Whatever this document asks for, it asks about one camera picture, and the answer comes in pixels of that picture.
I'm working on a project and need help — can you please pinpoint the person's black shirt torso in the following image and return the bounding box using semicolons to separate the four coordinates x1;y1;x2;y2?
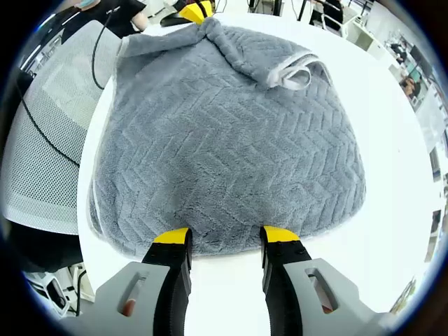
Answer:
62;0;148;39

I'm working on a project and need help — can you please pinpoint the grey mesh office chair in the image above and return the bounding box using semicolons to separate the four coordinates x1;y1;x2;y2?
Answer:
0;19;124;236

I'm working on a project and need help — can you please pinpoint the black gooseneck stand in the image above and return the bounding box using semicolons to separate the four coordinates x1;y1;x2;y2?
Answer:
160;13;193;28

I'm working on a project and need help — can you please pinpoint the white frame office chair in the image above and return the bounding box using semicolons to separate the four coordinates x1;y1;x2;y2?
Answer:
309;0;351;38

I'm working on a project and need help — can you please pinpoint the grey towel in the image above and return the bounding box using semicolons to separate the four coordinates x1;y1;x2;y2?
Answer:
86;15;368;260

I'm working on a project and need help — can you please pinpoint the black cable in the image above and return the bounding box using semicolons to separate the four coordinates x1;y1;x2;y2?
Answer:
90;6;122;90
15;75;81;167

